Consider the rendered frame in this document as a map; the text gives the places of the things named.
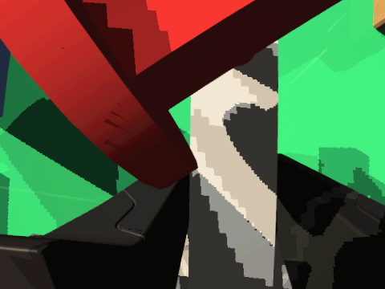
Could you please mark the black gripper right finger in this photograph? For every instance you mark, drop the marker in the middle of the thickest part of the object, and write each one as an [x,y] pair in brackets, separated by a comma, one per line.
[330,236]

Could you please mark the blue flat bar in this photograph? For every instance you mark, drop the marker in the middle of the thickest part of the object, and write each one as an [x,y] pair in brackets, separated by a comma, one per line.
[4,68]

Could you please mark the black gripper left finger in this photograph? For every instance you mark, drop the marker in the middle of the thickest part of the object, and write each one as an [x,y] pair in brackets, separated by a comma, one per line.
[134,240]

